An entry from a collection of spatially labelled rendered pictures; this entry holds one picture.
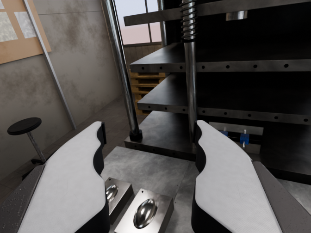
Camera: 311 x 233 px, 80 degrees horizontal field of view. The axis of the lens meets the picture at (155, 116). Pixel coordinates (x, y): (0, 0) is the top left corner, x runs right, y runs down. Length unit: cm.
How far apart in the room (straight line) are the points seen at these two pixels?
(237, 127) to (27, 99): 265
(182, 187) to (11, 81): 251
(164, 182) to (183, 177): 9
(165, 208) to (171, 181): 21
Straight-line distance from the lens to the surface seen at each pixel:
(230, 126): 109
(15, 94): 298
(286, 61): 97
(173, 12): 103
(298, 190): 104
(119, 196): 89
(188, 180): 97
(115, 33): 109
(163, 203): 81
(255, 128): 109
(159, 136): 131
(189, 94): 100
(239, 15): 120
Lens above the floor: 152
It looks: 28 degrees down
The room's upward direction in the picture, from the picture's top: 9 degrees counter-clockwise
